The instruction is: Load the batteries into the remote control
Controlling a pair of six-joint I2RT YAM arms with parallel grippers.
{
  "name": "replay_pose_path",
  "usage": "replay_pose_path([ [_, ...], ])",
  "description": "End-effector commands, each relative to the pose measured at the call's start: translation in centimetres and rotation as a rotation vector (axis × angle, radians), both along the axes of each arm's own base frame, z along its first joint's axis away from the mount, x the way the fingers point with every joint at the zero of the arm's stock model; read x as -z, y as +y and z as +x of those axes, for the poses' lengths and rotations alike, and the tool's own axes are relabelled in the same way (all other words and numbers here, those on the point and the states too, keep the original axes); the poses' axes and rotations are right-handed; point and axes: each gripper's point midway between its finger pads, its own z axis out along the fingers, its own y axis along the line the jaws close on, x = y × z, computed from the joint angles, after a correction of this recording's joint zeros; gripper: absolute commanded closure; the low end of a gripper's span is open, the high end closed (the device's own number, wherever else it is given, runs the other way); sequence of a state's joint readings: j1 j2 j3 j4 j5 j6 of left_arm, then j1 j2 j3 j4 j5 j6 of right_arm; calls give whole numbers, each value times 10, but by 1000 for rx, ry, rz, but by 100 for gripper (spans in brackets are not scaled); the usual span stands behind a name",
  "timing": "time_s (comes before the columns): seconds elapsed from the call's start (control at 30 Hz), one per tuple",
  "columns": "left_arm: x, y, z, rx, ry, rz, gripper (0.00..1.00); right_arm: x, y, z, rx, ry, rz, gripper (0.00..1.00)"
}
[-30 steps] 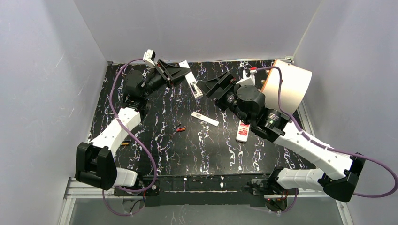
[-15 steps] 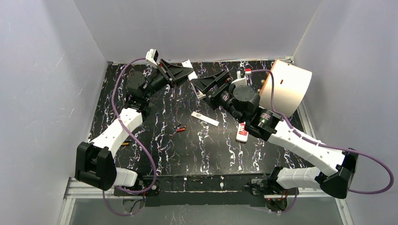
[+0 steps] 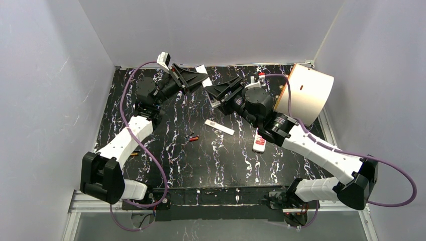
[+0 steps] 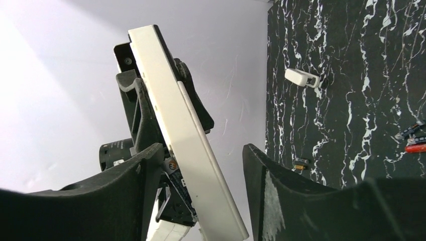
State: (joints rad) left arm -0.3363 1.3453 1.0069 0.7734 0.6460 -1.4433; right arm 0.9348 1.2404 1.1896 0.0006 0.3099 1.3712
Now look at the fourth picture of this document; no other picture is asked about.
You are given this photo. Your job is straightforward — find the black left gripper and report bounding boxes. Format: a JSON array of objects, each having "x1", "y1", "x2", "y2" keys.
[{"x1": 113, "y1": 42, "x2": 215, "y2": 153}]

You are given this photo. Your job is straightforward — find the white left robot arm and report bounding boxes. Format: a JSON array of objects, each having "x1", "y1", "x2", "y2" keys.
[{"x1": 99, "y1": 43, "x2": 196, "y2": 240}]

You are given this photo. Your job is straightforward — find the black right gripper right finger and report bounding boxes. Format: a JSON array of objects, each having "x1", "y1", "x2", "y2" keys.
[{"x1": 242, "y1": 144, "x2": 425, "y2": 240}]

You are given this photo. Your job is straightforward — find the red AAA battery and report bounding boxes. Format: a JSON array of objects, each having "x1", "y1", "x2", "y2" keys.
[{"x1": 405, "y1": 144, "x2": 426, "y2": 153}]

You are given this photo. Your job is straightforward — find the small white plastic object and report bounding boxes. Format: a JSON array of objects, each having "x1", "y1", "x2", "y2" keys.
[{"x1": 284, "y1": 68, "x2": 320, "y2": 88}]

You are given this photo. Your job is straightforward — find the long white remote control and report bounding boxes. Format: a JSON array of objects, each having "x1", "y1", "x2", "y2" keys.
[{"x1": 128, "y1": 25, "x2": 249, "y2": 240}]

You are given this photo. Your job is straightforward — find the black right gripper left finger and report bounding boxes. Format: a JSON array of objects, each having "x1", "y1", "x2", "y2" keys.
[{"x1": 1, "y1": 143, "x2": 164, "y2": 240}]

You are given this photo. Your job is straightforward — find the black orange AAA battery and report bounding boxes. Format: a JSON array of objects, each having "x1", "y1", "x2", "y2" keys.
[{"x1": 294, "y1": 158, "x2": 310, "y2": 170}]

